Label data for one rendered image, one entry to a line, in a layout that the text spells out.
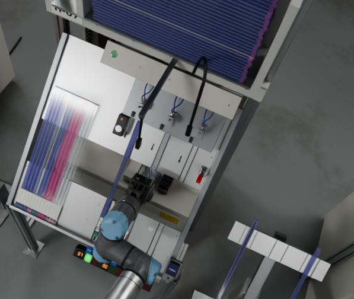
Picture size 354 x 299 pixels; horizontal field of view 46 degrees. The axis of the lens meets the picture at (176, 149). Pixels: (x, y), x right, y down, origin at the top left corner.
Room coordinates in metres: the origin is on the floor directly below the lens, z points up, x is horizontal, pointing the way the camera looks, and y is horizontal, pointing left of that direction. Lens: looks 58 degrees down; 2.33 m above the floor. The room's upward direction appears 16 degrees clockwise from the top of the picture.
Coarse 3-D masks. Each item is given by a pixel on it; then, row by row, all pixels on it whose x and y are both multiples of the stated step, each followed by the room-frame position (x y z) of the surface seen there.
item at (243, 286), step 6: (246, 282) 0.46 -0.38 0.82; (234, 288) 0.48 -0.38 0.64; (240, 288) 0.45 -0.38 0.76; (246, 288) 0.44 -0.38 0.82; (192, 294) 0.56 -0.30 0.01; (198, 294) 0.57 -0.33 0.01; (204, 294) 0.58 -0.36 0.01; (228, 294) 0.47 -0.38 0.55; (234, 294) 0.44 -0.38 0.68; (240, 294) 0.42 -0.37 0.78; (258, 294) 0.43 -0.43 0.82
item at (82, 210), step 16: (16, 192) 0.57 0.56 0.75; (80, 192) 0.61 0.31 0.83; (96, 192) 0.63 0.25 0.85; (64, 208) 0.56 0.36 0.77; (80, 208) 0.57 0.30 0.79; (96, 208) 0.58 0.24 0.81; (64, 224) 0.51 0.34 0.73; (80, 224) 0.52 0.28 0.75; (96, 224) 0.53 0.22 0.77; (144, 224) 0.56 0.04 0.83; (160, 224) 0.57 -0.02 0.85; (128, 240) 0.51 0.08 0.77; (144, 240) 0.52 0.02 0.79; (160, 240) 0.53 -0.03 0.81; (176, 240) 0.54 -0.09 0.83; (160, 256) 0.48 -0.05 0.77; (160, 272) 0.43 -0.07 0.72
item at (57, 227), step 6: (12, 204) 0.53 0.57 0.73; (18, 210) 0.51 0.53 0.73; (24, 210) 0.52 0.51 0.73; (30, 216) 0.51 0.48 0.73; (36, 216) 0.51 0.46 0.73; (42, 222) 0.49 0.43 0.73; (48, 222) 0.50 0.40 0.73; (54, 228) 0.48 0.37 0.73; (60, 228) 0.49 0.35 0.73; (66, 234) 0.48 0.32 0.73; (72, 234) 0.48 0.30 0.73; (78, 234) 0.49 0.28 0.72; (78, 240) 0.47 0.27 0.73; (84, 240) 0.47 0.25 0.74
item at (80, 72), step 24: (72, 48) 1.00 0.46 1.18; (96, 48) 1.01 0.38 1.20; (72, 72) 0.94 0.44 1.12; (96, 72) 0.95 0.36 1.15; (120, 72) 0.96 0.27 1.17; (96, 96) 0.89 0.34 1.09; (120, 96) 0.90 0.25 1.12; (96, 120) 0.82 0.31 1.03; (120, 144) 0.77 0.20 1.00; (144, 144) 0.78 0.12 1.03; (168, 144) 0.80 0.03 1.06; (216, 144) 0.82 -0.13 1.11; (168, 168) 0.73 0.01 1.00; (192, 168) 0.74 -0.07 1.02
